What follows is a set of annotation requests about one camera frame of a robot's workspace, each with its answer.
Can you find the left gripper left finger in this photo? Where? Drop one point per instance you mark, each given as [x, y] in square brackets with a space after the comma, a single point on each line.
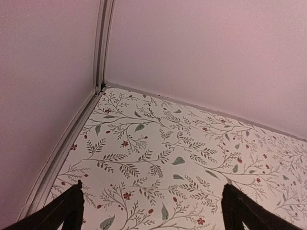
[65, 211]

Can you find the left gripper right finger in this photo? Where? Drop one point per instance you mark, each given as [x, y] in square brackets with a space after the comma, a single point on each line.
[239, 210]

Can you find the floral table mat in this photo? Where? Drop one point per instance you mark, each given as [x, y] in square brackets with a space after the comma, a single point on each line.
[150, 164]

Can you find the left aluminium frame post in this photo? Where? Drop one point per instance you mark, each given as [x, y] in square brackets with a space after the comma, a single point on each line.
[105, 13]

